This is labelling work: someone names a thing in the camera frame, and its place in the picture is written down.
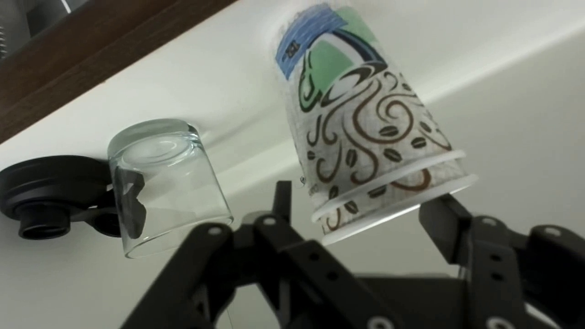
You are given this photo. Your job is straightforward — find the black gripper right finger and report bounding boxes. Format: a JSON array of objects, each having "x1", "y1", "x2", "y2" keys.
[{"x1": 419, "y1": 193, "x2": 585, "y2": 329}]

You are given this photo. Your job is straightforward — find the clear drinking glass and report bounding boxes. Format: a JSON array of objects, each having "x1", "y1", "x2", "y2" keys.
[{"x1": 109, "y1": 118, "x2": 235, "y2": 259}]

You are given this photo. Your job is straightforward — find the black round lid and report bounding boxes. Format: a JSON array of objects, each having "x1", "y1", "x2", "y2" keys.
[{"x1": 0, "y1": 155, "x2": 121, "y2": 239}]

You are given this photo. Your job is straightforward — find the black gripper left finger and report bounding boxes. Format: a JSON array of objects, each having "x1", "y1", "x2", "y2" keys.
[{"x1": 123, "y1": 181, "x2": 397, "y2": 329}]

